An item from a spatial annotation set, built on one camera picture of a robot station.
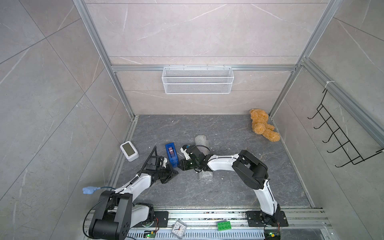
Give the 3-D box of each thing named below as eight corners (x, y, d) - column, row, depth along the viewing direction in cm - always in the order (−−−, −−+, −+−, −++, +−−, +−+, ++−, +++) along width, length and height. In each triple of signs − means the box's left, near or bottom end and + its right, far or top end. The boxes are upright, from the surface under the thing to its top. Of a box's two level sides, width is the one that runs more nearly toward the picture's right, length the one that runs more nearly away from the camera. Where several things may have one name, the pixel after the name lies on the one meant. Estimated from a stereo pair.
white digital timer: (130, 164, 95) (127, 160, 91) (120, 149, 102) (117, 146, 98) (141, 156, 98) (139, 153, 95) (131, 143, 105) (129, 139, 102)
